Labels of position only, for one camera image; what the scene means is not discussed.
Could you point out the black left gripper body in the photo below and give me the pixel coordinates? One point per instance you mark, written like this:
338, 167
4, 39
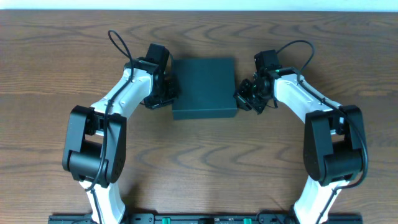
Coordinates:
166, 98

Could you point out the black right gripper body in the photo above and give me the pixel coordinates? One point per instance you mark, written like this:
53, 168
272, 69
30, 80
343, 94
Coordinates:
249, 99

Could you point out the black gift box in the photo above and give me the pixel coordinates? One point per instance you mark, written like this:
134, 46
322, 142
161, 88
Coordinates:
206, 88

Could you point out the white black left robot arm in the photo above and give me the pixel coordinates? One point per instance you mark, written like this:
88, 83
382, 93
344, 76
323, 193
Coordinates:
96, 140

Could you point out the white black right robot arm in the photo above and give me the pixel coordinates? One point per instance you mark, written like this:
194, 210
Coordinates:
334, 147

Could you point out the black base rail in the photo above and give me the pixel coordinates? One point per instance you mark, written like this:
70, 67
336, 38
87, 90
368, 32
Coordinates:
149, 218

